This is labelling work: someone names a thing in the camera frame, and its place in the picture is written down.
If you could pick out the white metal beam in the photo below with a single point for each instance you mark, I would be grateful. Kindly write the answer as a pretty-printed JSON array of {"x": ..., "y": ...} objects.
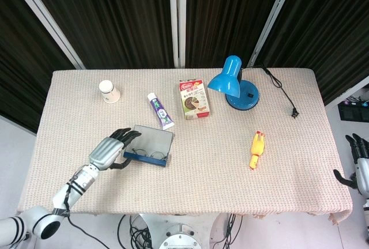
[{"x": 346, "y": 93}]

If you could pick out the thin black round glasses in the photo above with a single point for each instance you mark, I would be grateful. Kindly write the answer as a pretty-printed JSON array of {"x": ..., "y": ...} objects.
[{"x": 148, "y": 154}]

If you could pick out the beige textured tablecloth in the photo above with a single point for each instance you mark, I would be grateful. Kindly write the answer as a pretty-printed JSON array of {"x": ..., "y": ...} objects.
[{"x": 201, "y": 180}]

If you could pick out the blue desk lamp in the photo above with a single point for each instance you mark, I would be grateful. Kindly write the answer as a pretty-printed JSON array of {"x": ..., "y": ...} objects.
[{"x": 227, "y": 79}]

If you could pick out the black pleated curtain panel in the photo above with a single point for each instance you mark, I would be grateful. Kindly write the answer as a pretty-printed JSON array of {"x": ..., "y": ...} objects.
[
  {"x": 20, "y": 67},
  {"x": 225, "y": 12},
  {"x": 115, "y": 15},
  {"x": 331, "y": 24}
]

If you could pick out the white partition post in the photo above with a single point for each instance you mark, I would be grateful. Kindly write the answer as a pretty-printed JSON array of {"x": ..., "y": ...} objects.
[
  {"x": 46, "y": 18},
  {"x": 272, "y": 18},
  {"x": 177, "y": 18}
]

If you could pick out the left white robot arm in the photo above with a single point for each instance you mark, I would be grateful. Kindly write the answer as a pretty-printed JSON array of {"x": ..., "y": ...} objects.
[{"x": 75, "y": 182}]

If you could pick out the red green snack box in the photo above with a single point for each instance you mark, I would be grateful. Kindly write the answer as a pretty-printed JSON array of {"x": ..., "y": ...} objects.
[{"x": 194, "y": 102}]

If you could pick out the yellow rubber chicken toy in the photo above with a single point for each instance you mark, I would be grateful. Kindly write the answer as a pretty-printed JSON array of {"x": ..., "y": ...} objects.
[{"x": 257, "y": 146}]

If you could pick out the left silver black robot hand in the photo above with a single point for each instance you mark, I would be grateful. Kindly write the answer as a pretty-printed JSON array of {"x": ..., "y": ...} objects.
[{"x": 105, "y": 154}]

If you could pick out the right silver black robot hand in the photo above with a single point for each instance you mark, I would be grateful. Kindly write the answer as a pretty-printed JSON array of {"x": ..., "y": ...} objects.
[{"x": 363, "y": 165}]

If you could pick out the black electronic device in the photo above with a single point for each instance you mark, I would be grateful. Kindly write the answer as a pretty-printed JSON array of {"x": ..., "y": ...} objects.
[{"x": 353, "y": 113}]

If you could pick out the purple white toothpaste tube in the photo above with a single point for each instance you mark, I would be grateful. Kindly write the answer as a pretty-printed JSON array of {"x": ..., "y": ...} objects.
[{"x": 160, "y": 112}]

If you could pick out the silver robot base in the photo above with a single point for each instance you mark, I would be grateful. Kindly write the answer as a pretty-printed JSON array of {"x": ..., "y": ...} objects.
[{"x": 180, "y": 237}]

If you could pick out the white paper cup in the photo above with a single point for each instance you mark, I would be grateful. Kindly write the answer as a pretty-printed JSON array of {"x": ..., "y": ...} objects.
[{"x": 109, "y": 94}]

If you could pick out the blue glasses case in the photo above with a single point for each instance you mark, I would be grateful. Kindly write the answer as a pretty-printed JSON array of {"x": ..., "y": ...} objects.
[{"x": 152, "y": 139}]

